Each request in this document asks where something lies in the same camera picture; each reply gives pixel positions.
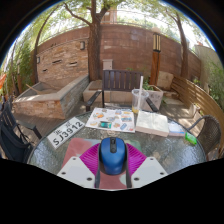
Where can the thick white open book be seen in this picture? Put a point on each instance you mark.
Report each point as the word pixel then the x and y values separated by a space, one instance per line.
pixel 152 123

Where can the orange patio umbrella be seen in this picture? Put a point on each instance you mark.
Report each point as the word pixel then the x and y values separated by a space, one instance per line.
pixel 2 80

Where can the white square planter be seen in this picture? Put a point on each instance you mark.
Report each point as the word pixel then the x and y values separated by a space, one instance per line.
pixel 156 98

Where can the blue computer mouse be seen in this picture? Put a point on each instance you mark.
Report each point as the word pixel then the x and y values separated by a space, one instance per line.
pixel 113 155

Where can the dark wooden slatted chair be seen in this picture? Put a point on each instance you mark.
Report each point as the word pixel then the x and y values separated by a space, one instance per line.
pixel 121 80

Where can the low stone block bench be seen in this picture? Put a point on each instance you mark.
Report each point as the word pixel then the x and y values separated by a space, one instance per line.
pixel 115 96

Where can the slim straight tree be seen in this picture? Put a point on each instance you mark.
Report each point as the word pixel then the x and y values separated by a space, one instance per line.
pixel 184 50

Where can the beige stone slab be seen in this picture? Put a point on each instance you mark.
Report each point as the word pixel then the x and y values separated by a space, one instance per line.
pixel 165 80

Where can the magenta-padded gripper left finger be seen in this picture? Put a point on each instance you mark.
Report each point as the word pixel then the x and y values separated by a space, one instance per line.
pixel 76 171

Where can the colourful sticker sheet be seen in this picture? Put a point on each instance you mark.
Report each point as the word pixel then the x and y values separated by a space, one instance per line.
pixel 111 120

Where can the clear plastic cup with straw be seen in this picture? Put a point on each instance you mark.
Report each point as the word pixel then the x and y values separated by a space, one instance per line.
pixel 139 100

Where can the green wet wipes pack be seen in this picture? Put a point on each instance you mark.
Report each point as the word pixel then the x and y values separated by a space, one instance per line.
pixel 191 138

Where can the thick forked tree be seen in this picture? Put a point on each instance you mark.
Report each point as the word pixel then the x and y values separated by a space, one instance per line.
pixel 95 46

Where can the black backpack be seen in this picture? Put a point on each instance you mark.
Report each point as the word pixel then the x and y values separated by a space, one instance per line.
pixel 11 143

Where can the thin curved tree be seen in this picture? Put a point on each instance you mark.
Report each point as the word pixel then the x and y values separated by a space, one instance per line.
pixel 35 63

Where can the white wall box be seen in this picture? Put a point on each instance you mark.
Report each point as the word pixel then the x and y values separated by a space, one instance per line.
pixel 107 64

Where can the small white blue booklet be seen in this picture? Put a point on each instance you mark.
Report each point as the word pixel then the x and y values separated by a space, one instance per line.
pixel 176 129

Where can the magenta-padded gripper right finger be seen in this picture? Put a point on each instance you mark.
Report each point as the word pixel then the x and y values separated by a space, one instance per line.
pixel 150 171

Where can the curved wooden slatted bench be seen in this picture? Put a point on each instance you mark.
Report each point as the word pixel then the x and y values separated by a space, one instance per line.
pixel 196 96

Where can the tall wooden lamp post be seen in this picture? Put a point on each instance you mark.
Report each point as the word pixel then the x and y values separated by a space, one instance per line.
pixel 155 66

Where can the dark wall lamp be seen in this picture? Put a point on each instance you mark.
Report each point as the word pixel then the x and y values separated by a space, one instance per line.
pixel 82 45
pixel 38 59

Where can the black metal armchair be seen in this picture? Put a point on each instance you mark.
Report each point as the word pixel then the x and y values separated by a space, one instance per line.
pixel 6 110

